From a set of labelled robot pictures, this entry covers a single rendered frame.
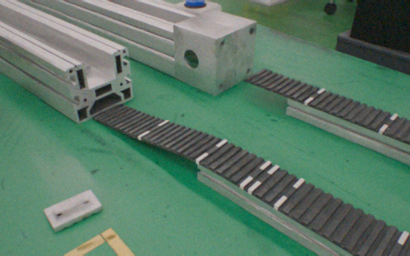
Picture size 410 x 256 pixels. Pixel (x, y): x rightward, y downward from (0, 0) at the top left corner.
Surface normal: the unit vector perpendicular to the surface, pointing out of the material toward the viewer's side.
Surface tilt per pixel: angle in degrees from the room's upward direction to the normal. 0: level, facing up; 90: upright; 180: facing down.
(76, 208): 0
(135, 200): 0
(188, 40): 90
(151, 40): 90
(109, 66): 90
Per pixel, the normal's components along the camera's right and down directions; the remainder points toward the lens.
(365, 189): 0.00, -0.83
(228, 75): 0.74, 0.37
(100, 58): -0.68, 0.41
